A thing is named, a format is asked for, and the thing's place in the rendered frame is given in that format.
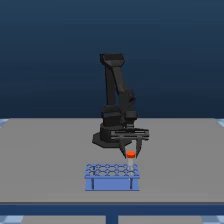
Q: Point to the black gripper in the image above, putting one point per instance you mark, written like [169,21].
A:
[130,134]

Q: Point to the clear tube with orange cap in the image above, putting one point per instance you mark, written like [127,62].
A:
[130,160]

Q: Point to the dark six-joint robot arm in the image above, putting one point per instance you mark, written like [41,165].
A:
[115,100]

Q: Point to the blue tube rack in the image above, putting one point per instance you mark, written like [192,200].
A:
[111,178]

